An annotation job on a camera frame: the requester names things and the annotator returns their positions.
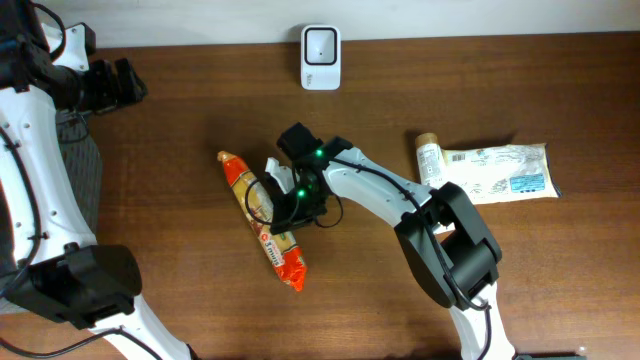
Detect orange pasta package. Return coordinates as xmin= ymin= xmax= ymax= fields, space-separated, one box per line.
xmin=217 ymin=151 xmax=307 ymax=292

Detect white tube with cork cap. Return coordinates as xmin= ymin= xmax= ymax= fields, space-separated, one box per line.
xmin=415 ymin=133 xmax=451 ymax=189

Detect cream yellow snack bag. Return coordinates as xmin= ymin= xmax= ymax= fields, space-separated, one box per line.
xmin=442 ymin=143 xmax=561 ymax=205

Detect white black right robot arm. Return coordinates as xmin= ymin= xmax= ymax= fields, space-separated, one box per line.
xmin=265 ymin=123 xmax=516 ymax=359

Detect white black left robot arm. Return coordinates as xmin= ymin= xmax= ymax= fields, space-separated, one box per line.
xmin=1 ymin=1 xmax=194 ymax=359

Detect white black barcode scanner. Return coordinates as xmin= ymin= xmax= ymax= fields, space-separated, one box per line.
xmin=300 ymin=24 xmax=342 ymax=91

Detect dark grey plastic basket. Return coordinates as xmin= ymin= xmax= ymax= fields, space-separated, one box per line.
xmin=55 ymin=111 xmax=103 ymax=233

